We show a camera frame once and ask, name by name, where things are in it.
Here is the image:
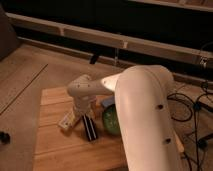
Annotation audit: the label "blue white sponge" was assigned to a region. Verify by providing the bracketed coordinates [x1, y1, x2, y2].
[101, 97, 114, 107]

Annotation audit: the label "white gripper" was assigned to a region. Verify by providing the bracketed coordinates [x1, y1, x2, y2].
[73, 95, 96, 118]

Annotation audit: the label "black striped eraser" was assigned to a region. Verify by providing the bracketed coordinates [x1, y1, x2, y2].
[82, 115, 98, 141]

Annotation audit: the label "black cables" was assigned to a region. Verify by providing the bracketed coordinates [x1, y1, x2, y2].
[166, 41, 213, 171]

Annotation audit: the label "black floor object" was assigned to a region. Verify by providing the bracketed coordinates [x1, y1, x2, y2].
[0, 131, 11, 144]

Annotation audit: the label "white wall rail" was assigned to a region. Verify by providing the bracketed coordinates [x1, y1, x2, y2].
[7, 13, 213, 64]

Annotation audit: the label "green bowl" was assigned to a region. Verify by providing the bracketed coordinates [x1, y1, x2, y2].
[102, 104, 120, 136]

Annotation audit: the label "small white bottle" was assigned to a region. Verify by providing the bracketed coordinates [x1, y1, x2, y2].
[58, 110, 80, 131]

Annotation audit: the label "wooden board table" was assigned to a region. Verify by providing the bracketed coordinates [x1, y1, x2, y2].
[33, 87, 127, 171]

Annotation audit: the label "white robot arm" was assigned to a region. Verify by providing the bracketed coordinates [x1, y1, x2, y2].
[67, 65, 182, 171]

